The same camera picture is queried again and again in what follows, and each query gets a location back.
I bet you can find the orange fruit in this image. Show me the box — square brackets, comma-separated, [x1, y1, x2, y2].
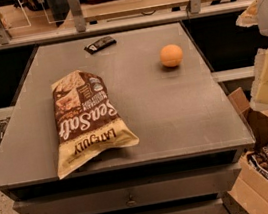
[159, 44, 183, 68]

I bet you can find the upper grey drawer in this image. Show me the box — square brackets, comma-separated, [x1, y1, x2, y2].
[13, 164, 241, 214]

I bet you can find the middle metal bracket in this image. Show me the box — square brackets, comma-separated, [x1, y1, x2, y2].
[67, 0, 87, 33]

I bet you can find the black rxbar chocolate bar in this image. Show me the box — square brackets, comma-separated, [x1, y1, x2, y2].
[84, 36, 117, 55]

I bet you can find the Late July sea salt chips bag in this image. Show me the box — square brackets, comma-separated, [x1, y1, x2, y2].
[52, 70, 139, 179]

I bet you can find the cardboard box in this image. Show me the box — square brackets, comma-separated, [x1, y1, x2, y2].
[212, 82, 268, 214]

